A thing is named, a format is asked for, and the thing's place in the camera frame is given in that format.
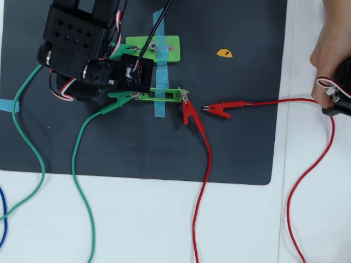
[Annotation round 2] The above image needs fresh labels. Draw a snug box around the black camera cable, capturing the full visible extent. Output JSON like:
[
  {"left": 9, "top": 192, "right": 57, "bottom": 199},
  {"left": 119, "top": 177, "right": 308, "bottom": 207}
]
[{"left": 135, "top": 0, "right": 173, "bottom": 69}]

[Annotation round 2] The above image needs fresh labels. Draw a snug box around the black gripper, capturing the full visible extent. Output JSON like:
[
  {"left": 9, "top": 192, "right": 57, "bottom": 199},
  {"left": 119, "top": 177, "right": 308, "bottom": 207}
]
[{"left": 53, "top": 72, "right": 120, "bottom": 102}]

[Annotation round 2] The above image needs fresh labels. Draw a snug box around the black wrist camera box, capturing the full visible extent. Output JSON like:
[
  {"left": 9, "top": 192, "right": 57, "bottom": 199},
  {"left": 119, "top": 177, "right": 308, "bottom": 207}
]
[{"left": 117, "top": 53, "right": 155, "bottom": 93}]

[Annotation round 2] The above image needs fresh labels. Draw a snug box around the white red black servo cable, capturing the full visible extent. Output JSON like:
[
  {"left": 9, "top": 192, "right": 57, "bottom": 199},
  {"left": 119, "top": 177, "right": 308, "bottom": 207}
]
[
  {"left": 316, "top": 77, "right": 351, "bottom": 99},
  {"left": 112, "top": 0, "right": 128, "bottom": 54},
  {"left": 49, "top": 70, "right": 75, "bottom": 101}
]

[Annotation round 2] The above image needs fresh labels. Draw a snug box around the blue wire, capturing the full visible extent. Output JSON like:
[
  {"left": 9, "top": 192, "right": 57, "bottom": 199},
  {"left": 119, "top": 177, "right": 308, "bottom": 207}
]
[{"left": 0, "top": 187, "right": 8, "bottom": 247}]

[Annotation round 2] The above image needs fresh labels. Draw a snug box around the dark grey work mat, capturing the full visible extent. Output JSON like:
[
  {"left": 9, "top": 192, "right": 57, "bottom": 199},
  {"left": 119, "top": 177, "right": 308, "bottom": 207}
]
[{"left": 0, "top": 0, "right": 287, "bottom": 186}]

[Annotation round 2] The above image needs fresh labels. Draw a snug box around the green battery holder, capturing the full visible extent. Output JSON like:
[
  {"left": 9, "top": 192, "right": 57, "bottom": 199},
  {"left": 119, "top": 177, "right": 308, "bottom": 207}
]
[{"left": 138, "top": 87, "right": 190, "bottom": 102}]

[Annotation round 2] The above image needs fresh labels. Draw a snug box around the short blue tape piece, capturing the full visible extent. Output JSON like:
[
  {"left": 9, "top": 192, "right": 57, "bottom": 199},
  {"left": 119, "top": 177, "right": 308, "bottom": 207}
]
[{"left": 0, "top": 99, "right": 20, "bottom": 113}]

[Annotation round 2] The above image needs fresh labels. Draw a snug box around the metal bulb socket strip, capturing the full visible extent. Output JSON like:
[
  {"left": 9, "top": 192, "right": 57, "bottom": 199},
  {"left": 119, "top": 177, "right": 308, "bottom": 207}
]
[{"left": 131, "top": 43, "right": 176, "bottom": 52}]

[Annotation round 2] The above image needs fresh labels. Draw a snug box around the person's bare hand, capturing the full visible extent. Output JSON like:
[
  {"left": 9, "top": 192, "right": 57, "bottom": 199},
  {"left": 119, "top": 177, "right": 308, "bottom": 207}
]
[{"left": 309, "top": 0, "right": 351, "bottom": 110}]

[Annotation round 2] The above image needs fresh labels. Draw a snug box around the green alligator clip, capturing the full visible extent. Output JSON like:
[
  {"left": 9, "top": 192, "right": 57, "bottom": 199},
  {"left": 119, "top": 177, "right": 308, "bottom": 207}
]
[
  {"left": 109, "top": 41, "right": 138, "bottom": 60},
  {"left": 99, "top": 91, "right": 140, "bottom": 115}
]

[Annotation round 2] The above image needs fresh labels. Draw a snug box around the green bulb base plate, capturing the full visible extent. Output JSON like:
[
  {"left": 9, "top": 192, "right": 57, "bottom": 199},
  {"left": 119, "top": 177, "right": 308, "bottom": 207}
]
[{"left": 125, "top": 35, "right": 181, "bottom": 64}]

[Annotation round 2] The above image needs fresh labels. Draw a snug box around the green lead wire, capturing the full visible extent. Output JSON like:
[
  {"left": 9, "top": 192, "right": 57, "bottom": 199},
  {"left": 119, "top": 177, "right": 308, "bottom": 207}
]
[{"left": 0, "top": 64, "right": 104, "bottom": 263}]

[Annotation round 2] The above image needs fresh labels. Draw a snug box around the black teleoperation handle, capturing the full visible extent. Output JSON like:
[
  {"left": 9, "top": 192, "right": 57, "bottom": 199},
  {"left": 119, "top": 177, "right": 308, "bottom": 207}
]
[{"left": 321, "top": 59, "right": 351, "bottom": 117}]

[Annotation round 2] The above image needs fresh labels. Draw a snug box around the red lead wire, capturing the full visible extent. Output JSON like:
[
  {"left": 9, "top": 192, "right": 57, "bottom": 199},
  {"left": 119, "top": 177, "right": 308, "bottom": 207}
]
[{"left": 191, "top": 98, "right": 336, "bottom": 263}]

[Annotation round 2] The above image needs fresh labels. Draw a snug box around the red alligator clip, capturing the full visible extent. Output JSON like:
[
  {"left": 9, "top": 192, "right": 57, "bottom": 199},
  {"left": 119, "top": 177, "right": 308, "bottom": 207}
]
[
  {"left": 202, "top": 100, "right": 246, "bottom": 119},
  {"left": 181, "top": 92, "right": 206, "bottom": 134}
]

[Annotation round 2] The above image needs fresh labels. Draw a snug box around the blue masking tape strip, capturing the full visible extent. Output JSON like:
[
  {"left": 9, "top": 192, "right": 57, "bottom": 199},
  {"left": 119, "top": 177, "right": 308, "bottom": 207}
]
[
  {"left": 152, "top": 7, "right": 167, "bottom": 64},
  {"left": 154, "top": 62, "right": 168, "bottom": 118}
]

